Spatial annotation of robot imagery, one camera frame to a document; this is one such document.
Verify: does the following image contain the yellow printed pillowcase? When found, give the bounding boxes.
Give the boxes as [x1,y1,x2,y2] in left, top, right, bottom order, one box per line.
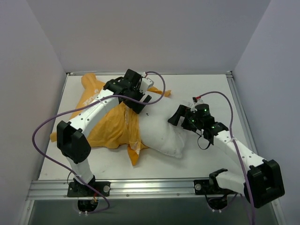
[50,73,172,166]

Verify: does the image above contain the white pillow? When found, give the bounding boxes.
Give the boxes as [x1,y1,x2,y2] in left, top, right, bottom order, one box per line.
[139,97,198,158]

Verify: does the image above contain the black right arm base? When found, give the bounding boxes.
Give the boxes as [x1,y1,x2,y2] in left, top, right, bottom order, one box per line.
[193,179,237,210]

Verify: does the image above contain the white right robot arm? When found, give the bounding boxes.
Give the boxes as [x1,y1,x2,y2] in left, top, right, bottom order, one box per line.
[168,104,285,208]

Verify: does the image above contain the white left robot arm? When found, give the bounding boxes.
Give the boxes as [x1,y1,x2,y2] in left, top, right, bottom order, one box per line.
[56,69,154,196]

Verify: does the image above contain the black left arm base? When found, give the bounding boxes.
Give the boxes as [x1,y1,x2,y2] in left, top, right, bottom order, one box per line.
[67,177,111,213]

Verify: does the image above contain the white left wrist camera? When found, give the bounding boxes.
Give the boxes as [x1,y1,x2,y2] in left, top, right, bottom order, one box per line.
[139,72,154,93]

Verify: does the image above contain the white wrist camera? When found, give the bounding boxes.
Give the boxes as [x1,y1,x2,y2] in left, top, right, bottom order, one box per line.
[139,72,154,93]
[189,96,204,111]

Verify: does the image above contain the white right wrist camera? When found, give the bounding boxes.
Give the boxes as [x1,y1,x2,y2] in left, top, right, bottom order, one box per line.
[189,96,204,111]

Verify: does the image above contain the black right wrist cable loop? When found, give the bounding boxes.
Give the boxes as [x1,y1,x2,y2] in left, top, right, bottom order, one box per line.
[196,135,211,150]

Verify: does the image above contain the aluminium table edge rail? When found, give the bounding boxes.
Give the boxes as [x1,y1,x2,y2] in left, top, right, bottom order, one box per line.
[226,71,258,154]

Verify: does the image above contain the aluminium front frame rail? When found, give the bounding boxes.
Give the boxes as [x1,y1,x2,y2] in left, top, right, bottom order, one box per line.
[25,178,279,201]

